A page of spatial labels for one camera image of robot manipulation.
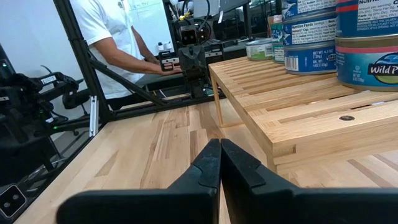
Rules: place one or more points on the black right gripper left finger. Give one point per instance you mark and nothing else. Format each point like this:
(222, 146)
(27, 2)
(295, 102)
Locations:
(199, 186)

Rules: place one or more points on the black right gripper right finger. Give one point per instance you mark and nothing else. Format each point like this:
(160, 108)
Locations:
(245, 186)

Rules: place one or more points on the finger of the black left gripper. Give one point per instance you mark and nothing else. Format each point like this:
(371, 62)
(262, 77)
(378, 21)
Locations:
(201, 84)
(191, 84)

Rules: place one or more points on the silver lidded tin can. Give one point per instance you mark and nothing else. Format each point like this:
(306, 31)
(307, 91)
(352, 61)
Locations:
(259, 49)
(304, 7)
(279, 54)
(308, 31)
(308, 59)
(276, 32)

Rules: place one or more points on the wooden slatted shelf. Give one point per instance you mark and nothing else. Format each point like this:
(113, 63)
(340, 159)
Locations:
(311, 102)

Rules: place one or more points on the gold lidded tin can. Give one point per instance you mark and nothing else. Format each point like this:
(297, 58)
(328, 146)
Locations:
(357, 68)
(367, 21)

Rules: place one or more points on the black neighbouring robot arm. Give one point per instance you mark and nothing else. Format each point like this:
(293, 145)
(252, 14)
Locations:
(18, 93)

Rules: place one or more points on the person's forearm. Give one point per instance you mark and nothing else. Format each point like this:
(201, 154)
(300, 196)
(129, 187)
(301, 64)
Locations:
(140, 43)
(124, 60)

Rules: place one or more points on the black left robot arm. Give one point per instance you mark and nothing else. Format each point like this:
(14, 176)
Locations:
(214, 51)

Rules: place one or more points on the white bottles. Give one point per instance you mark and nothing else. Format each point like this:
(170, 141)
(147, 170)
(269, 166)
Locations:
(164, 46)

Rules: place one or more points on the grey desk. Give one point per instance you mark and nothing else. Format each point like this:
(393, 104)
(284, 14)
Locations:
(158, 81)

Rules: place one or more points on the yellow tag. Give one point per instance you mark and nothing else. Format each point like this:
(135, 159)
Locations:
(186, 15)

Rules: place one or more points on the person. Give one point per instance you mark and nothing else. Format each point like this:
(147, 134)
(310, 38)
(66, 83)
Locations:
(105, 18)

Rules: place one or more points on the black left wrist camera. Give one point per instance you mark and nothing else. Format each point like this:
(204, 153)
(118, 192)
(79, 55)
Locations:
(188, 35)

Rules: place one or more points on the white wall board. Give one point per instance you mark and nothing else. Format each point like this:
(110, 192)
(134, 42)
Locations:
(149, 21)

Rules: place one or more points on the silver metal bracket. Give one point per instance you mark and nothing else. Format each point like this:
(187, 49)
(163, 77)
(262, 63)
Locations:
(93, 116)

